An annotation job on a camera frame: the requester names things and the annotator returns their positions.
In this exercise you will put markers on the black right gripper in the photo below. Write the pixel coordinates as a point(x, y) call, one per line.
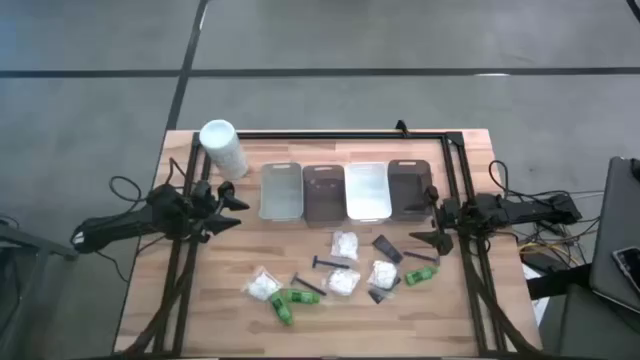
point(455, 216)

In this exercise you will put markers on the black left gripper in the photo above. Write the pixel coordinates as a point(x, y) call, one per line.
point(204, 210)

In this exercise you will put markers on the dark blue shave butter tube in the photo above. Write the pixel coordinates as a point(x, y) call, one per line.
point(387, 248)
point(376, 297)

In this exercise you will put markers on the small green bottle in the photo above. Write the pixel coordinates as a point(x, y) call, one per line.
point(421, 275)
point(281, 307)
point(302, 297)

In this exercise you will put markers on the clear bag of cotton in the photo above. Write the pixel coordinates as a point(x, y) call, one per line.
point(342, 281)
point(345, 245)
point(383, 274)
point(261, 286)

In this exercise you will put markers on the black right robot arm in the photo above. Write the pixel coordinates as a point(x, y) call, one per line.
point(525, 210)

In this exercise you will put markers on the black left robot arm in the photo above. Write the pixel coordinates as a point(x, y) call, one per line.
point(125, 222)

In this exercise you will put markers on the dark grey plastic bin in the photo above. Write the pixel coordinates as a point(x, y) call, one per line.
point(407, 190)

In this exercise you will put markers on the beige plastic bin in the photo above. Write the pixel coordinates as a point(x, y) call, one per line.
point(281, 192)

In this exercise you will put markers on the white cylindrical wipes canister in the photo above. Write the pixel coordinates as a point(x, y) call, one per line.
point(220, 145)

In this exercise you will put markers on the white plastic bin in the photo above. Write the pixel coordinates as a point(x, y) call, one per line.
point(368, 192)

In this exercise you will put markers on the black power supply box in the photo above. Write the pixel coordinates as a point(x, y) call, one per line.
point(560, 282)

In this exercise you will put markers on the grey laptop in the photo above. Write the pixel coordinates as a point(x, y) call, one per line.
point(615, 215)

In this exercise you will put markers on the dark grey case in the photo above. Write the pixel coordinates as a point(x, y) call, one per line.
point(590, 325)

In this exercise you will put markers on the grey metal stand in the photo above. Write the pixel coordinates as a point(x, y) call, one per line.
point(30, 245)

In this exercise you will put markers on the black smartphone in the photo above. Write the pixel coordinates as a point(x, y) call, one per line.
point(629, 262)

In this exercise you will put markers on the black metal rig frame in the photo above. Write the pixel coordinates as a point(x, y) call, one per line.
point(350, 135)

